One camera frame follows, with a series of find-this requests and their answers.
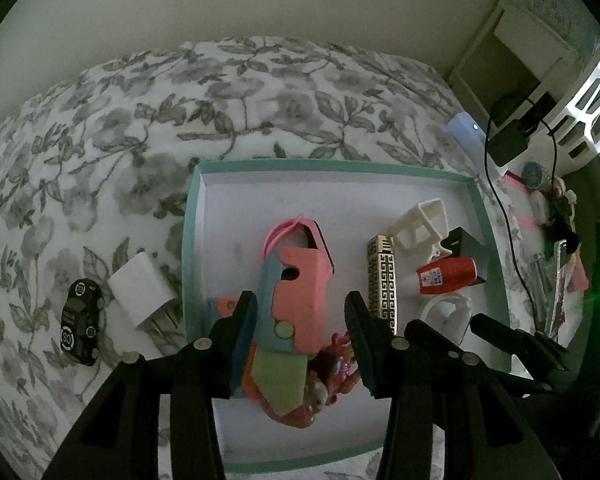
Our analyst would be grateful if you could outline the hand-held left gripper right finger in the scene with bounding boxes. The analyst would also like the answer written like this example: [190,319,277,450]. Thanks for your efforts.
[344,291,551,480]

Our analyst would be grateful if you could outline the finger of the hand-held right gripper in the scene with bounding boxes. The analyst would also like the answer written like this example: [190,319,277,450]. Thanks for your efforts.
[404,318,554,399]
[471,312,574,374]

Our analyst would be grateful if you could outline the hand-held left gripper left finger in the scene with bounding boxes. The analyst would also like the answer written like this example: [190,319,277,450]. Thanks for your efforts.
[42,290,259,480]

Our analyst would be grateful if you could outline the pink blue green toy knife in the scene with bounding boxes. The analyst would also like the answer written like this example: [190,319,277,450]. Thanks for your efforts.
[240,245,335,418]

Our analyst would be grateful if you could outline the white tray with teal rim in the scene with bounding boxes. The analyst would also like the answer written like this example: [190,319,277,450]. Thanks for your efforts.
[182,159,512,476]

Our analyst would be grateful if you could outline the pink orange toy figure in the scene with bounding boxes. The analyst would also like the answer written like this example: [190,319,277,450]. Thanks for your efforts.
[305,330,367,409]

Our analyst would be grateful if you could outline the small orange piece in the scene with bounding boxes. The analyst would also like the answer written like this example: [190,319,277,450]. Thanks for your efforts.
[207,296,241,319]

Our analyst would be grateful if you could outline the silver metal tool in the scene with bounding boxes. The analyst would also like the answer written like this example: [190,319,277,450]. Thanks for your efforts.
[530,239,568,343]

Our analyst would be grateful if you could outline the red white small bottle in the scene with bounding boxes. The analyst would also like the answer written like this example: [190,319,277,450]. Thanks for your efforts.
[414,256,479,297]

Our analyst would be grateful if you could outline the gold patterned lighter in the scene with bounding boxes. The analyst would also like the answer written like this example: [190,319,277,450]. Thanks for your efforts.
[366,234,401,337]

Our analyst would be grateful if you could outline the small black box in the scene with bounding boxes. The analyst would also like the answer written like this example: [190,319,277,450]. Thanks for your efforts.
[442,226,492,287]

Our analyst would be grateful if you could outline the white charger plug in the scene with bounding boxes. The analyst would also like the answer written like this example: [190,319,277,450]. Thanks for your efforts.
[107,251,184,334]

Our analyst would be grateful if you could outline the pink hair clip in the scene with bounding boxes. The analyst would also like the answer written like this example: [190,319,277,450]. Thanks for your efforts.
[263,214,337,277]

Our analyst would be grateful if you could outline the white plastic clip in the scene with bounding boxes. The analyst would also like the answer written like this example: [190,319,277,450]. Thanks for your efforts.
[390,199,452,262]

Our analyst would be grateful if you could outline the pink comb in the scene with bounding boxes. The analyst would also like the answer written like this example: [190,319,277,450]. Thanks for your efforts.
[502,170,531,192]

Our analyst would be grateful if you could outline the black toy car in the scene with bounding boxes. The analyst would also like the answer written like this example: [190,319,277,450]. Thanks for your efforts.
[60,277,104,367]

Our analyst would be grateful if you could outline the round teal tin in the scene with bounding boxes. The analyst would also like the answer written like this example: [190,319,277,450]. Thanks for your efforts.
[522,161,545,187]

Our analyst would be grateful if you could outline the white power bank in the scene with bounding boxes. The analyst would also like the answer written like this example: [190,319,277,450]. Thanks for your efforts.
[446,113,484,182]

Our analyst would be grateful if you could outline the white lattice panel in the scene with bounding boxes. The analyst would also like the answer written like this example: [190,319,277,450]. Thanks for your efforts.
[554,44,600,157]

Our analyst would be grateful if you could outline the white ring holder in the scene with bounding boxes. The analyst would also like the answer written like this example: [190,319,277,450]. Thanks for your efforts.
[420,294,474,347]

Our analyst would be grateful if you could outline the black power adapter with cable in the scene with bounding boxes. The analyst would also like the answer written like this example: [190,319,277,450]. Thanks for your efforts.
[484,110,561,333]

